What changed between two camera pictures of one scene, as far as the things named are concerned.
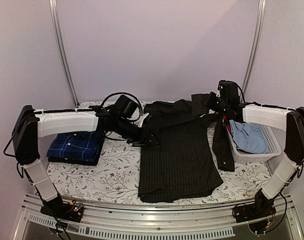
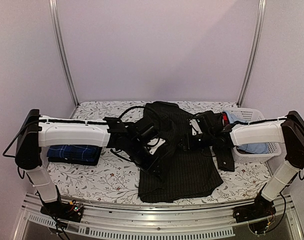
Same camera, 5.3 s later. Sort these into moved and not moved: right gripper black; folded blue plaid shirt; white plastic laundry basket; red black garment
Moved: right gripper black
Not moved: red black garment; white plastic laundry basket; folded blue plaid shirt
